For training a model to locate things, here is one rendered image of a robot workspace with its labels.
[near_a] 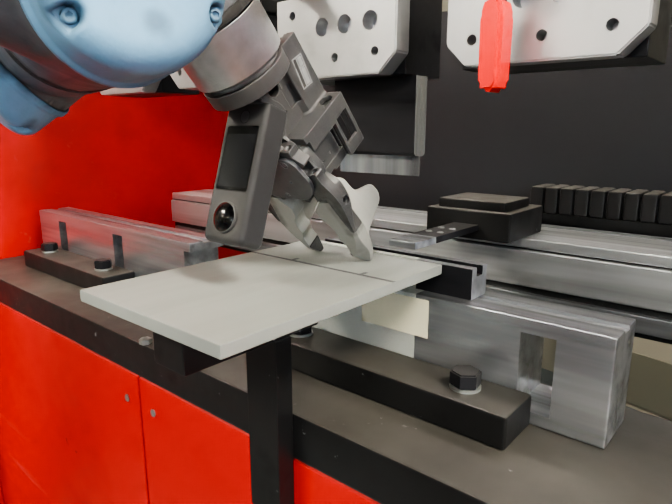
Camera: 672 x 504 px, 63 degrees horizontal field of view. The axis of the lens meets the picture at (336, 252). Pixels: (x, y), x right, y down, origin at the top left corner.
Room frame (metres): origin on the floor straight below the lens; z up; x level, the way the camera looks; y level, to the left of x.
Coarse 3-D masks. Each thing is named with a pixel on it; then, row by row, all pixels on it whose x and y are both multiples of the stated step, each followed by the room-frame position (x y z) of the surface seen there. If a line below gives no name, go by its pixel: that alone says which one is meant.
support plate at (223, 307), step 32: (256, 256) 0.54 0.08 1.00; (288, 256) 0.54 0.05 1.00; (320, 256) 0.54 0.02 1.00; (352, 256) 0.54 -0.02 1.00; (384, 256) 0.54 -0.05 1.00; (96, 288) 0.43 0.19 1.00; (128, 288) 0.43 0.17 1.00; (160, 288) 0.43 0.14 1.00; (192, 288) 0.43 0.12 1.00; (224, 288) 0.43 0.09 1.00; (256, 288) 0.43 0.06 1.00; (288, 288) 0.43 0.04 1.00; (320, 288) 0.43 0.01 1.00; (352, 288) 0.43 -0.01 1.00; (384, 288) 0.44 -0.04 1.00; (128, 320) 0.38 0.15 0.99; (160, 320) 0.35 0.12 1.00; (192, 320) 0.35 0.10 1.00; (224, 320) 0.35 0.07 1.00; (256, 320) 0.35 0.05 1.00; (288, 320) 0.35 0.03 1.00; (320, 320) 0.38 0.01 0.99; (224, 352) 0.31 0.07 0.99
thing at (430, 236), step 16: (432, 208) 0.74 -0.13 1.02; (448, 208) 0.73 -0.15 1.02; (464, 208) 0.72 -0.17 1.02; (480, 208) 0.71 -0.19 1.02; (496, 208) 0.69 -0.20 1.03; (512, 208) 0.70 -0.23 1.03; (528, 208) 0.72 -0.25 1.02; (432, 224) 0.74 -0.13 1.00; (448, 224) 0.70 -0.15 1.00; (464, 224) 0.70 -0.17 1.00; (480, 224) 0.70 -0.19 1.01; (496, 224) 0.68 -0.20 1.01; (512, 224) 0.68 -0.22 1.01; (528, 224) 0.72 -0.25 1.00; (400, 240) 0.60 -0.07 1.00; (416, 240) 0.60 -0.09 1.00; (432, 240) 0.61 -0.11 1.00; (496, 240) 0.68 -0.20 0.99; (512, 240) 0.68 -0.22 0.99
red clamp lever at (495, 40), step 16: (496, 0) 0.42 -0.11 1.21; (496, 16) 0.41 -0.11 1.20; (480, 32) 0.42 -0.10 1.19; (496, 32) 0.41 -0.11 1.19; (480, 48) 0.42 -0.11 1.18; (496, 48) 0.41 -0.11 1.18; (480, 64) 0.42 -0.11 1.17; (496, 64) 0.42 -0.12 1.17; (480, 80) 0.42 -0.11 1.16; (496, 80) 0.42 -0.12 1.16
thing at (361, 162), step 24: (360, 96) 0.58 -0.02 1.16; (384, 96) 0.56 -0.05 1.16; (408, 96) 0.54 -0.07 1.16; (360, 120) 0.58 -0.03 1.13; (384, 120) 0.56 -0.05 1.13; (408, 120) 0.54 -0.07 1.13; (360, 144) 0.58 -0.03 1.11; (384, 144) 0.56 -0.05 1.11; (408, 144) 0.54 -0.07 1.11; (360, 168) 0.59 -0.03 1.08; (384, 168) 0.57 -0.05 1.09; (408, 168) 0.55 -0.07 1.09
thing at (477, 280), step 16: (336, 240) 0.62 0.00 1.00; (416, 256) 0.55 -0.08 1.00; (432, 256) 0.54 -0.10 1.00; (448, 272) 0.51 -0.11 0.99; (464, 272) 0.49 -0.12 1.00; (480, 272) 0.51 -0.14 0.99; (416, 288) 0.53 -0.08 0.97; (432, 288) 0.52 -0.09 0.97; (448, 288) 0.50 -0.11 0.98; (464, 288) 0.49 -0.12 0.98; (480, 288) 0.50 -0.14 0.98
